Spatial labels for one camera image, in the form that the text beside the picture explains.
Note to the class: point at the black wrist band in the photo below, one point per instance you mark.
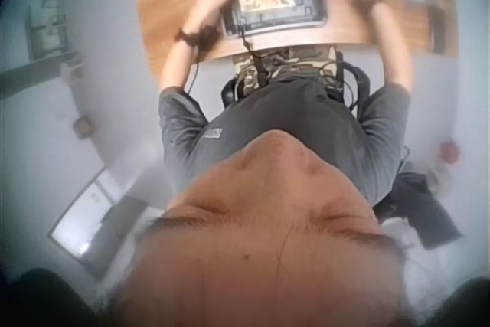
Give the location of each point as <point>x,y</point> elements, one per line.
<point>195,36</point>

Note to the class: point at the person's legs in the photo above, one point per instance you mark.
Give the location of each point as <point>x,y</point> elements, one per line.
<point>291,59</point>

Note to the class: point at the black chair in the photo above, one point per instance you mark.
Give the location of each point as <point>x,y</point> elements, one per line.
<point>358,82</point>

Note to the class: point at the white small object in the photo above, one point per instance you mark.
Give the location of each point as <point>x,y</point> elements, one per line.
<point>70,69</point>

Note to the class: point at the grey shelf unit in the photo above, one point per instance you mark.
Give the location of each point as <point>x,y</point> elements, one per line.
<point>48,28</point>

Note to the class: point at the brown small object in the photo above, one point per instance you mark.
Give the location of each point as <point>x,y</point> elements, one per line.
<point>83,128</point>

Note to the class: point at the red small object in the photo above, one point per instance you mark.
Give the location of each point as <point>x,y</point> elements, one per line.
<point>448,152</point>

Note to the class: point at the black bag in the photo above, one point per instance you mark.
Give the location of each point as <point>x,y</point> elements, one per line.
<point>421,204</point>

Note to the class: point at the open laptop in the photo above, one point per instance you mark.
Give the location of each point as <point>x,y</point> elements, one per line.
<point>95,220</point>

